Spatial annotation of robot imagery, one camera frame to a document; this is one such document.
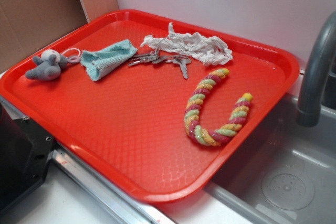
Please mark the light blue cloth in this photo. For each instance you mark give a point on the light blue cloth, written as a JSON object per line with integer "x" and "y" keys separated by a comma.
{"x": 100, "y": 63}

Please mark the grey plastic sink basin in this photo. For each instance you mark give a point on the grey plastic sink basin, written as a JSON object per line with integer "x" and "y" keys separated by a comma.
{"x": 283, "y": 172}

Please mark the grey plush mouse toy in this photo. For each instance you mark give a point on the grey plush mouse toy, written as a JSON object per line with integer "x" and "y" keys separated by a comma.
{"x": 50, "y": 64}

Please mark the brown cardboard panel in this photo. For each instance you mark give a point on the brown cardboard panel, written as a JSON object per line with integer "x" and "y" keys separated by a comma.
{"x": 29, "y": 25}

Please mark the grey faucet spout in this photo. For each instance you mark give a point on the grey faucet spout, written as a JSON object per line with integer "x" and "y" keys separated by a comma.
{"x": 318, "y": 85}

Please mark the crumpled white paper tissue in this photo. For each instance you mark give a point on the crumpled white paper tissue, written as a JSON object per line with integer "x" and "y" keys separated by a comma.
{"x": 210, "y": 51}

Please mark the red plastic tray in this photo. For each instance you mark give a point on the red plastic tray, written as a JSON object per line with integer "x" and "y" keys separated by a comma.
{"x": 129, "y": 126}

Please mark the metal rail strip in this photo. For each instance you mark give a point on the metal rail strip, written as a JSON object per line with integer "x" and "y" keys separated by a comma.
{"x": 113, "y": 200}

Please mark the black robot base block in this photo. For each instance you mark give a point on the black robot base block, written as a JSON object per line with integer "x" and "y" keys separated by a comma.
{"x": 26, "y": 149}

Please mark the multicolored twisted rope toy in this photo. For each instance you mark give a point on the multicolored twisted rope toy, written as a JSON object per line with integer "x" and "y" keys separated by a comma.
{"x": 225, "y": 133}

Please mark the bunch of silver keys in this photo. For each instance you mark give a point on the bunch of silver keys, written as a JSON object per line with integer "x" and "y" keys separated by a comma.
{"x": 154, "y": 58}

